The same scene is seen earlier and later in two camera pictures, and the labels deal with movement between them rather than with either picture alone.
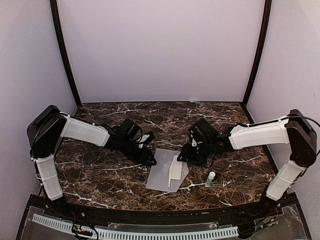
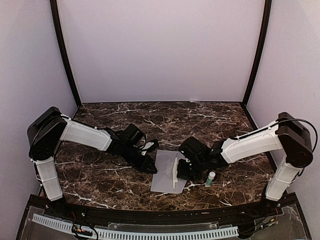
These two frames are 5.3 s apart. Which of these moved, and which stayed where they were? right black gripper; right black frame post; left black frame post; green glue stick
Moved: right black gripper
Stayed: right black frame post; green glue stick; left black frame post
